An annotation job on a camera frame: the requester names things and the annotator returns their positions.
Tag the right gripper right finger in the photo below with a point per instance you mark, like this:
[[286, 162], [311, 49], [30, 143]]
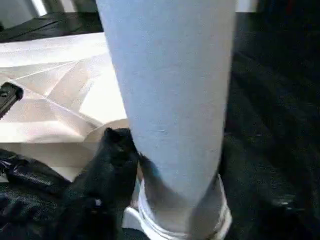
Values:
[[265, 200]]

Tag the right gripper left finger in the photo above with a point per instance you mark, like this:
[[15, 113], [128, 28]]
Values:
[[105, 180]]

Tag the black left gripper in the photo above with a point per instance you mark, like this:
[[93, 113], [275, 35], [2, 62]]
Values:
[[8, 97]]

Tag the white plastic table leg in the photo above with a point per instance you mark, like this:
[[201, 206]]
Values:
[[170, 87]]

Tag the white plastic table top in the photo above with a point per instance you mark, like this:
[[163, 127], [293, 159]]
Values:
[[62, 62]]

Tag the black work mat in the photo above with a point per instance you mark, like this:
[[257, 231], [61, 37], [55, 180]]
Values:
[[275, 100]]

